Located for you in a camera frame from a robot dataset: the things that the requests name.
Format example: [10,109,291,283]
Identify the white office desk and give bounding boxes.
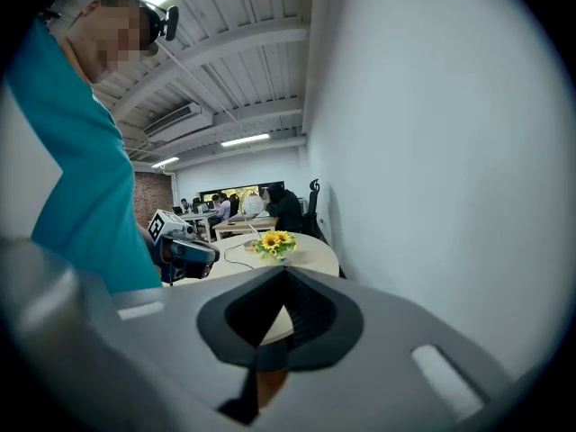
[177,211,218,242]

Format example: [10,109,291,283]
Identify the white camera cable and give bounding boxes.
[157,40,247,132]

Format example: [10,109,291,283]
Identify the white air conditioner unit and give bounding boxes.
[141,102,215,143]

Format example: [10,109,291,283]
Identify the white desk lamp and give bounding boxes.
[238,194,266,254]

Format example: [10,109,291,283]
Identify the black head-mounted camera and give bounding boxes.
[139,3,180,49]

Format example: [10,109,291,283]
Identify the black framed window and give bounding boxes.
[199,180,285,204]

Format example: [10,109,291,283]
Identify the sunflower bouquet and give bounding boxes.
[250,230,298,263]

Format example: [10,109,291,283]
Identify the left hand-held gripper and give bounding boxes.
[147,209,221,286]

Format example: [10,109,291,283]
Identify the black office chair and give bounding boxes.
[301,178,330,242]

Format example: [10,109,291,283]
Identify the wooden desk white legs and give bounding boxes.
[211,216,280,242]

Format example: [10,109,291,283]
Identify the black light cable with switch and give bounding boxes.
[223,242,257,272]

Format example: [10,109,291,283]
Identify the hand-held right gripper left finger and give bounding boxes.
[22,265,285,432]

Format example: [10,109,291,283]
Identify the person's face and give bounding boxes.
[67,0,159,85]

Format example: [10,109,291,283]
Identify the round beige table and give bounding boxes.
[162,231,341,347]

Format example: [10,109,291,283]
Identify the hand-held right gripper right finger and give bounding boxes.
[258,265,523,432]

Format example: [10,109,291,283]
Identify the person's teal shirt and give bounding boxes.
[3,18,164,295]

